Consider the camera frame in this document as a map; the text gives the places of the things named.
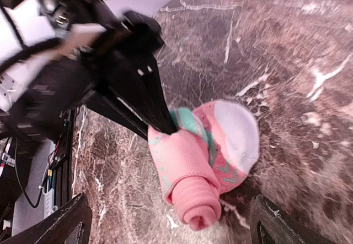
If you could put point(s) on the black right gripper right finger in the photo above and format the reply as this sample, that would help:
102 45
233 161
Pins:
269 224

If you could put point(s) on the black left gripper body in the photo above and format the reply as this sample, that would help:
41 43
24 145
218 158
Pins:
66 76

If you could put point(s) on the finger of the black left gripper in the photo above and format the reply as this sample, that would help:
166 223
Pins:
126 110
135 80

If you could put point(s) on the pink patterned long sock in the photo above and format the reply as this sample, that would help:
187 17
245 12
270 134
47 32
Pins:
211 153

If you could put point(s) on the black front table rail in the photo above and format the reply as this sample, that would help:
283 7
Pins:
62 167

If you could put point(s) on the white slotted cable duct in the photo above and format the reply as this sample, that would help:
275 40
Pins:
49 207

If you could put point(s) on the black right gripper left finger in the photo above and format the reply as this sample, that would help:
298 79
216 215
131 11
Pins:
74 216

